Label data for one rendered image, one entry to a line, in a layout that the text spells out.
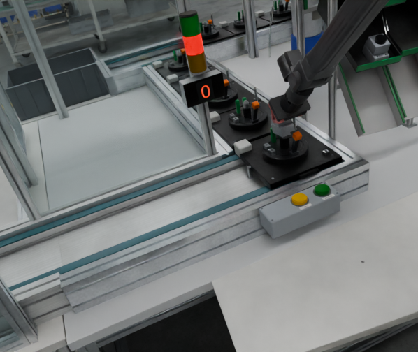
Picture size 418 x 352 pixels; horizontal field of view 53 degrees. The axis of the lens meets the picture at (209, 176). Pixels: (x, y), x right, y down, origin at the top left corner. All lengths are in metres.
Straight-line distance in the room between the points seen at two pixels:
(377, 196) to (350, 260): 0.27
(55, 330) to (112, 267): 0.21
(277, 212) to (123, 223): 0.45
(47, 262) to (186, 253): 0.39
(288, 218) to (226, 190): 0.26
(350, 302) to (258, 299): 0.21
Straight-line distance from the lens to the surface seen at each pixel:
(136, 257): 1.07
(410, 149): 1.54
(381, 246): 1.17
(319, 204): 1.13
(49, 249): 1.28
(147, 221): 1.23
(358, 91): 1.39
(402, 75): 1.49
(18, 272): 1.27
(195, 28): 1.16
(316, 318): 1.01
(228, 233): 1.13
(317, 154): 1.30
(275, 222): 1.08
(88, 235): 1.27
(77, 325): 1.13
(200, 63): 1.19
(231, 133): 1.45
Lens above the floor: 1.68
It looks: 34 degrees down
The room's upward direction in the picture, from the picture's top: 12 degrees counter-clockwise
